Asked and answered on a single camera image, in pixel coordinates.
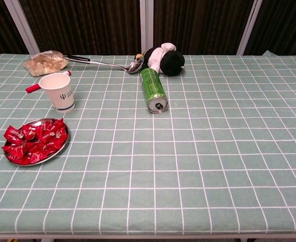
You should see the white paper cup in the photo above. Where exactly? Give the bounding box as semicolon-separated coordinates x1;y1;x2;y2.
39;73;76;112

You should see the round steel plate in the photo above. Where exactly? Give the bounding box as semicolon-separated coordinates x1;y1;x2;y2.
3;117;70;167

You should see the green drink can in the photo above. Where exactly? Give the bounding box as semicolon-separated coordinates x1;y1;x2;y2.
139;67;169;114

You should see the green checked tablecloth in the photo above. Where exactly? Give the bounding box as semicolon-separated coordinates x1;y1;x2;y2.
0;50;296;236

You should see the steel ladle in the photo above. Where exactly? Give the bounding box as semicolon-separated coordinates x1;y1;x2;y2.
62;54;145;74

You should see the black white plush toy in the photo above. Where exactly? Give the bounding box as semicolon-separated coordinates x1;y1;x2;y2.
134;42;186;77

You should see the clear snack bag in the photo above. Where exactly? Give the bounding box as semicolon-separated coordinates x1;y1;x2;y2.
22;50;70;77

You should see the red marker pen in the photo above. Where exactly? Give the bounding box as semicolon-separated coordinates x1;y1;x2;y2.
25;70;72;94

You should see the white partition post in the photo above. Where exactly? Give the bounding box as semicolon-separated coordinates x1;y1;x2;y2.
3;0;40;55
139;0;154;55
236;0;263;55

